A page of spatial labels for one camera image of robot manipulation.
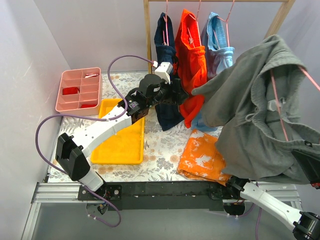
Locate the red folded cloth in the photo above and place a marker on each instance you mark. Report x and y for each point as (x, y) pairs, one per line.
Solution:
(70, 90)

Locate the pink divided organizer box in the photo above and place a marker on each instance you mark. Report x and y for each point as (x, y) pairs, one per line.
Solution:
(90, 92)

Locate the wooden clothes rack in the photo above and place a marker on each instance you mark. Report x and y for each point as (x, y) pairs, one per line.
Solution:
(277, 22)

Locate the red cloth front compartment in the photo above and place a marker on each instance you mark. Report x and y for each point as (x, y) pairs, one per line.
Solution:
(88, 106)

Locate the white red cloth back compartment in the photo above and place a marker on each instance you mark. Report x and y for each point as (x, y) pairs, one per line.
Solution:
(91, 75)

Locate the pink hanger with blue shorts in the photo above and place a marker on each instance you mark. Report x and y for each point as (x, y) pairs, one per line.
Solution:
(226, 21)

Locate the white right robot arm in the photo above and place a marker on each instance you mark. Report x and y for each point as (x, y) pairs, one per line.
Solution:
(303, 224)

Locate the red orange shorts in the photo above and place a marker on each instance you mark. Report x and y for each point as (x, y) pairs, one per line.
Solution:
(191, 69)

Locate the pink hanger with red shorts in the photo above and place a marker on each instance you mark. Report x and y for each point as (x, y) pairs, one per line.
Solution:
(196, 26)

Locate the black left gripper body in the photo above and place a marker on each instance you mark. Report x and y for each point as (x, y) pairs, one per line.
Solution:
(176, 90)

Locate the light blue shorts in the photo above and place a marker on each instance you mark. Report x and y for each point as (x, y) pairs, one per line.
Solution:
(218, 52)

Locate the pink hanger with navy shorts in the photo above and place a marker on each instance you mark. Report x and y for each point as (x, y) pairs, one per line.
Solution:
(165, 32)

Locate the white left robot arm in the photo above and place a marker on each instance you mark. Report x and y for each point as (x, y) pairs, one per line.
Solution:
(72, 150)

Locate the navy blue shorts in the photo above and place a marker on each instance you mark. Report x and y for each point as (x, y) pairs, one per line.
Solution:
(168, 115)

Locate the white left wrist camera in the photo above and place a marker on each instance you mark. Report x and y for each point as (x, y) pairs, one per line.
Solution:
(163, 71)

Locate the yellow plastic tray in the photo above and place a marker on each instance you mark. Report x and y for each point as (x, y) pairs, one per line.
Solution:
(124, 148)

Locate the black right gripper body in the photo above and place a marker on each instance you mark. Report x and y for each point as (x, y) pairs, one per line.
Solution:
(310, 165)

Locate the grey shorts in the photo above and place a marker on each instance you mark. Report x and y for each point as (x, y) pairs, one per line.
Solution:
(241, 101)

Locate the pink wire hanger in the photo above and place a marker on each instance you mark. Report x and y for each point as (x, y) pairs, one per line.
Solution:
(277, 103)

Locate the orange white folded shorts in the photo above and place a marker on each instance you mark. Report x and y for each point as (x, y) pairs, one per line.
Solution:
(201, 160)

